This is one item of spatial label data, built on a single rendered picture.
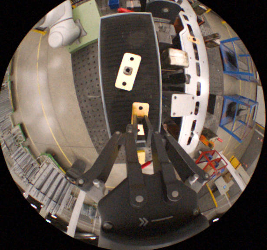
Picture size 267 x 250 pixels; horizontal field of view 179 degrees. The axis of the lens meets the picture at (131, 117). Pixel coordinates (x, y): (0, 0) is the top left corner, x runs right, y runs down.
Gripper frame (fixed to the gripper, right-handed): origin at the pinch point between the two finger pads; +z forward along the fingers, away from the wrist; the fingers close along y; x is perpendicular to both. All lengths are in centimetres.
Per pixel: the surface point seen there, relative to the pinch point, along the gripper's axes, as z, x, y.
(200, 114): 20.0, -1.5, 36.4
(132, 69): 3.8, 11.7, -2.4
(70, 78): 120, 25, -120
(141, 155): 4.1, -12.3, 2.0
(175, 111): 9.1, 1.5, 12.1
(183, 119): 19.7, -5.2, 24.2
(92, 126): 50, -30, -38
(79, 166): 95, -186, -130
